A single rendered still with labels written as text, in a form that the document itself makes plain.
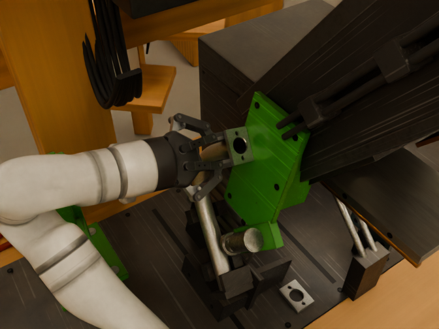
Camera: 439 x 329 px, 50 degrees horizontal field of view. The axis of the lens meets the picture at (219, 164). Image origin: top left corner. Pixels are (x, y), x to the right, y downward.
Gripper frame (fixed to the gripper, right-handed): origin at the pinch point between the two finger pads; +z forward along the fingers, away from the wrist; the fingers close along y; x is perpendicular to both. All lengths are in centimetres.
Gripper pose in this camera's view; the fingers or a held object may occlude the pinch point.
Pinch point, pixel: (226, 149)
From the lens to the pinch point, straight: 73.5
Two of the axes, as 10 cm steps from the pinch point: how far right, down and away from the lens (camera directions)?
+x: -5.4, 1.4, 8.3
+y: -2.3, -9.7, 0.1
